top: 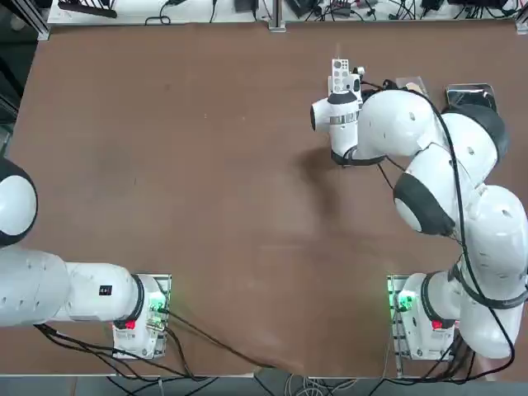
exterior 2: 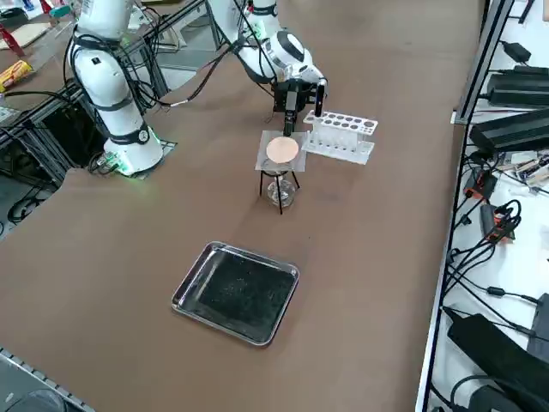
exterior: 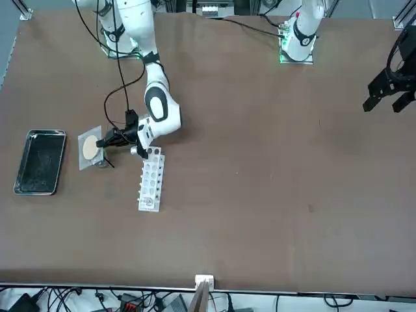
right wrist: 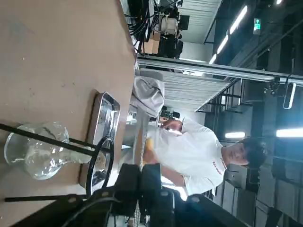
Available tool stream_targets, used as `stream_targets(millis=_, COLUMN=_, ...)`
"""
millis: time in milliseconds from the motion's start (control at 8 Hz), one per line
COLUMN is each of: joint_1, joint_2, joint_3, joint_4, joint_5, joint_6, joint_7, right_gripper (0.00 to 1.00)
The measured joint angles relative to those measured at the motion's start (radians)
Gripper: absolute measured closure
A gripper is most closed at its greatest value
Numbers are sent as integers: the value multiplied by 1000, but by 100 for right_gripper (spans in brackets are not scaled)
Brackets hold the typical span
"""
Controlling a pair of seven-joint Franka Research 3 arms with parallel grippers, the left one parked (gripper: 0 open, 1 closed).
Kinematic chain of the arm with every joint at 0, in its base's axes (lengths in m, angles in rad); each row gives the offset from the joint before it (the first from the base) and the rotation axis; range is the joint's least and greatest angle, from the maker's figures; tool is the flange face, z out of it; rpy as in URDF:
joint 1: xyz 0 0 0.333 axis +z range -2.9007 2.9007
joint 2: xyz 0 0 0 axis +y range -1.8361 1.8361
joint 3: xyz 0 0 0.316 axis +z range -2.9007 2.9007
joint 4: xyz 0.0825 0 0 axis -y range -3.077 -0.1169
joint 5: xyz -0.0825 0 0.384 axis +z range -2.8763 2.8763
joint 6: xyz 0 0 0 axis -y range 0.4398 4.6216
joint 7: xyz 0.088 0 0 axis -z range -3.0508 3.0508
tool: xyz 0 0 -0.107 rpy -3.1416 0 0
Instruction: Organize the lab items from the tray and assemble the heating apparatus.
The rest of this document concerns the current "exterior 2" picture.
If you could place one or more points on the small black adapter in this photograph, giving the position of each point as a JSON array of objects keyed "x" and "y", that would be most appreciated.
[{"x": 517, "y": 50}]

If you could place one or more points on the large black ridged power supply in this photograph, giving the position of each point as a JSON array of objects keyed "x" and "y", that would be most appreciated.
[{"x": 514, "y": 129}]

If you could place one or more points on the yellow snack packet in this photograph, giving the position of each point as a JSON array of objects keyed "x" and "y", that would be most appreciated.
[{"x": 15, "y": 75}]

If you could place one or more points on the black orange power strip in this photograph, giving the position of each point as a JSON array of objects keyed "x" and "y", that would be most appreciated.
[{"x": 497, "y": 225}]

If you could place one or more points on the steel tray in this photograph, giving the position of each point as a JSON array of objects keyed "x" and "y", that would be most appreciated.
[{"x": 240, "y": 296}]

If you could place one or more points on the slim black power adapter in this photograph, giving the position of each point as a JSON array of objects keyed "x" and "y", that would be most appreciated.
[{"x": 519, "y": 88}]

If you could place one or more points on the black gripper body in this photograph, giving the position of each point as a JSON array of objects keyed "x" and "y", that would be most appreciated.
[{"x": 302, "y": 96}]

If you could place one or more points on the wooden cutting board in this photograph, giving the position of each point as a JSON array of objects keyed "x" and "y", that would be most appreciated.
[{"x": 30, "y": 34}]

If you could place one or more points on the glass alcohol lamp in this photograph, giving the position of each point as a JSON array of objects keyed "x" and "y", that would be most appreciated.
[{"x": 281, "y": 191}]

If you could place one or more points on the white test tube rack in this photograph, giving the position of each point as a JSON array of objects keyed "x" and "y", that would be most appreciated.
[{"x": 339, "y": 137}]

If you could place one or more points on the aluminium side rail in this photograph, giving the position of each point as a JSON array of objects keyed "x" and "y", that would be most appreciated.
[{"x": 43, "y": 377}]

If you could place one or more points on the red black power strip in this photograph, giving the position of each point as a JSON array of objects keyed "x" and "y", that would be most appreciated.
[{"x": 480, "y": 184}]

